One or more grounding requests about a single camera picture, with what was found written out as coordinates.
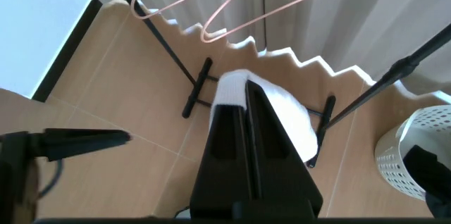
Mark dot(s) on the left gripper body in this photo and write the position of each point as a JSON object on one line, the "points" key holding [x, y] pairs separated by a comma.
{"points": [[15, 153]]}

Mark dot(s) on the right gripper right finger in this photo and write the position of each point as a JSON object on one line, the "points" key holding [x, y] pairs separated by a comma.
{"points": [[299, 199]]}

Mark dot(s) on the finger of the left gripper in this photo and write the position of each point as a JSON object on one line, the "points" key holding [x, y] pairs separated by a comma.
{"points": [[70, 143]]}

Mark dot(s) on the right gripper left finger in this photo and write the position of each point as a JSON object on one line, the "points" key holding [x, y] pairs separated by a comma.
{"points": [[204, 196]]}

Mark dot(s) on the white printed t-shirt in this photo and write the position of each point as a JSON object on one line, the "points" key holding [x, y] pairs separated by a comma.
{"points": [[289, 118]]}

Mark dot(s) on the white laundry basket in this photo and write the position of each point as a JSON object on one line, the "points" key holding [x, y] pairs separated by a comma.
{"points": [[391, 157]]}

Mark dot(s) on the black clothes rack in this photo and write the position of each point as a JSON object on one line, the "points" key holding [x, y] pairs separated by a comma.
{"points": [[398, 70]]}

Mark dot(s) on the beige curtain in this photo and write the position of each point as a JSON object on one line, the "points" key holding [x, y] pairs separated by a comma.
{"points": [[334, 12]]}

